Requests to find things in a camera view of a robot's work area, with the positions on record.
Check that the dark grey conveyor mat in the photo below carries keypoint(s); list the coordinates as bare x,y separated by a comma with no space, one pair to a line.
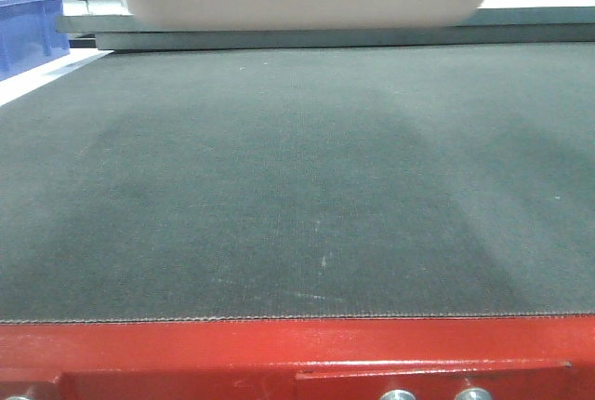
356,182

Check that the silver bolt middle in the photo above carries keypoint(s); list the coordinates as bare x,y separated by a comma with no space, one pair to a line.
397,394

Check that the silver bolt right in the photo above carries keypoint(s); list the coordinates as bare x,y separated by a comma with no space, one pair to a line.
474,393

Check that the grey metal platform edge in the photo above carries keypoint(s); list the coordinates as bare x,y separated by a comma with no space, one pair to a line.
486,26

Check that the blue plastic crate left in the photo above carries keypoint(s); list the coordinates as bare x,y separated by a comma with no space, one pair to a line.
29,35

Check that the red metal cart frame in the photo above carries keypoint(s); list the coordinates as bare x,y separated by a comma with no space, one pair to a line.
512,358

